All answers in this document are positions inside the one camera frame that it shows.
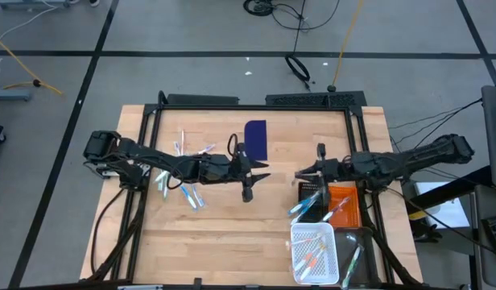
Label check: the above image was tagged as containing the black cable clump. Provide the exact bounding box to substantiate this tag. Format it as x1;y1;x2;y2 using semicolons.
408;219;444;243

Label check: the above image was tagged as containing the white perforated plastic basket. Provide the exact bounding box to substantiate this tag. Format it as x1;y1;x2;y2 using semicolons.
290;222;341;286

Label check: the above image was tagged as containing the black coiled cable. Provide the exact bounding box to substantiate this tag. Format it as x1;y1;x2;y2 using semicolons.
242;0;275;18

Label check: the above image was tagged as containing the black floor cable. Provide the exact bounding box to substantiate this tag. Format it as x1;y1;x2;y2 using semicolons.
271;0;341;32

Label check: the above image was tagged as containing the orange perforated plastic basket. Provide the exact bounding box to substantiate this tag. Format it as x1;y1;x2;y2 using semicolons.
327;185;362;229

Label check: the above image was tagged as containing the white floor cable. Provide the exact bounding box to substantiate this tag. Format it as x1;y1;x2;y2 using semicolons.
0;0;60;41

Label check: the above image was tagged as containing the black desk beam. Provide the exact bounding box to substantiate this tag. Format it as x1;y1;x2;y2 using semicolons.
407;164;494;210

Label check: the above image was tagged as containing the purple toothbrush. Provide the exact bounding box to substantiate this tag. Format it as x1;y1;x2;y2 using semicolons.
321;196;352;223
194;143;217;156

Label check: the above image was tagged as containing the yellow floor cable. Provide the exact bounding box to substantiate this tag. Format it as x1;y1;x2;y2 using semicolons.
0;31;64;97

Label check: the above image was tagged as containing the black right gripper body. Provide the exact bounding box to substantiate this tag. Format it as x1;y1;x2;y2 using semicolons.
315;143;353;213

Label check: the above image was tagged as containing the yellow hanging cable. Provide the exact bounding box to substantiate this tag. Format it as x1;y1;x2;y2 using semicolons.
327;0;365;93

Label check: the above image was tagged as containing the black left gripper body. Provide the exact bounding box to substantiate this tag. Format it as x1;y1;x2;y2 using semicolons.
230;143;255;204

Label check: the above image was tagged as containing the grey desk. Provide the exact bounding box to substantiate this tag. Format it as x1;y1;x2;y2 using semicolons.
471;184;496;290

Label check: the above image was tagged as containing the silver metal bracket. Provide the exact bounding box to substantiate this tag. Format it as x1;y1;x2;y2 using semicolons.
95;164;124;179

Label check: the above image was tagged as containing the white box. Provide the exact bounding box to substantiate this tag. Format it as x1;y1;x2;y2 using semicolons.
413;180;471;230

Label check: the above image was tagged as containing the black sleeved cable bundle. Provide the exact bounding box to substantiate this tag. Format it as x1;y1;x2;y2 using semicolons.
88;188;149;283
362;193;424;288

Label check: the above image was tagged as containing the purple flat mat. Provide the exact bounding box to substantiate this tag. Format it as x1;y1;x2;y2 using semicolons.
243;119;269;162

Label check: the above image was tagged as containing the dark transparent plastic tray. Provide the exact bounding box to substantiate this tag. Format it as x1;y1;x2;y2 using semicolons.
334;226;380;288

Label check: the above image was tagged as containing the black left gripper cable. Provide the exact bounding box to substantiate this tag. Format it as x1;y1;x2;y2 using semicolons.
226;132;240;159

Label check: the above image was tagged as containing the black perforated plastic basket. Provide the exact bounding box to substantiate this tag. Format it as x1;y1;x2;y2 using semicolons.
296;181;329;224

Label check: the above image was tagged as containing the black perforated box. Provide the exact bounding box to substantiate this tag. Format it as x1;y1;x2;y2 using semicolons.
265;90;368;109

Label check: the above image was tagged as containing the grey table foot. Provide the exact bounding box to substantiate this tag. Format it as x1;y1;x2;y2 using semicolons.
0;89;33;102
0;0;72;10

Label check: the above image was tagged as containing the black flat box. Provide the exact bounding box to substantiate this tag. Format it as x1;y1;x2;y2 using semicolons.
166;93;240;107

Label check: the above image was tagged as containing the black hanging cable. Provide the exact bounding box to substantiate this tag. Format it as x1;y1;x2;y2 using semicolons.
283;0;312;93

